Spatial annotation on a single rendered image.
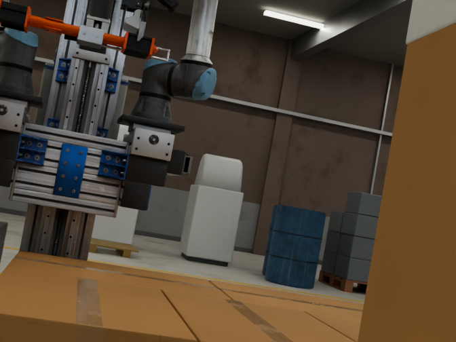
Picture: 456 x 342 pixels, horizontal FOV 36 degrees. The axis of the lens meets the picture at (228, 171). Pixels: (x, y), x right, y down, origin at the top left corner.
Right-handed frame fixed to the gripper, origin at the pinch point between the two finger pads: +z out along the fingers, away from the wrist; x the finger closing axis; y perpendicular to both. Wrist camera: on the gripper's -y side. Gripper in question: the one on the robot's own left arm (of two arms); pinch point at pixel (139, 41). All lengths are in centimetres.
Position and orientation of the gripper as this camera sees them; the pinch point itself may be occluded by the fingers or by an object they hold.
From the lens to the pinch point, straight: 210.6
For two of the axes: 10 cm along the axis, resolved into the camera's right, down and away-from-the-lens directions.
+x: 2.1, 0.1, -9.8
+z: -1.8, 9.8, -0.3
